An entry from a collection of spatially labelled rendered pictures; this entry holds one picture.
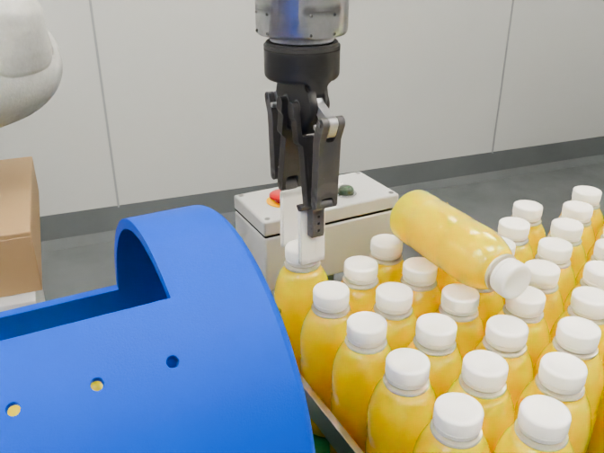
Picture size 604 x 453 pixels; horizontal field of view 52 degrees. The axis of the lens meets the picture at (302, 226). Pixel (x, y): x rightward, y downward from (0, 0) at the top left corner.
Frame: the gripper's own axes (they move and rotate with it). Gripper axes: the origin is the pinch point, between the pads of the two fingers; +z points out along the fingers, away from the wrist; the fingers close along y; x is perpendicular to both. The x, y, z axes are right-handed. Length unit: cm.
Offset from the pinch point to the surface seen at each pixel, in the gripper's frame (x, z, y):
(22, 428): -30.3, -6.6, 27.2
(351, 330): -1.9, 4.6, 14.0
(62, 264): -11, 112, -224
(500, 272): 12.8, 0.5, 17.4
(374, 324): 0.5, 4.5, 14.3
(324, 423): -4.4, 15.7, 13.3
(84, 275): -3, 112, -208
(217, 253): -17.0, -10.6, 20.7
